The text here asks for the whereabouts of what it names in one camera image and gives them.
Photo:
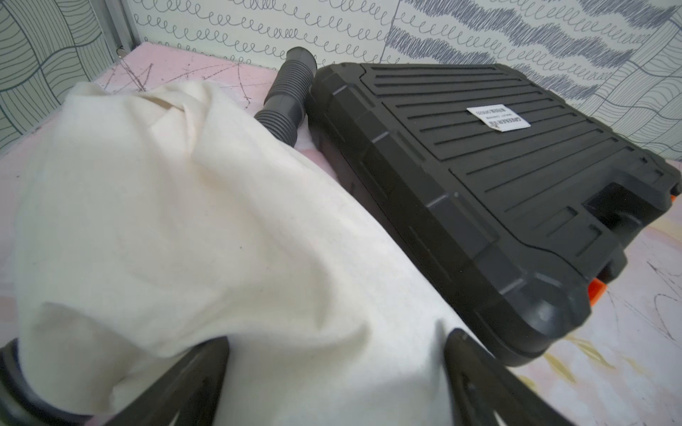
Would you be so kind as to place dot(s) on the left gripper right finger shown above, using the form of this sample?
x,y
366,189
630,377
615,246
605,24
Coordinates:
x,y
485,392

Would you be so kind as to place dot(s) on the white cloth soil bag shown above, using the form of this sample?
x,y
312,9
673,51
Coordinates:
x,y
152,222

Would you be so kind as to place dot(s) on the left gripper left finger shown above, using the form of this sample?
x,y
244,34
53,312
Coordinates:
x,y
187,394

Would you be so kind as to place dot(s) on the black plastic tool case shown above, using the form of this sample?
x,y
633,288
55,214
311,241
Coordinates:
x,y
508,200

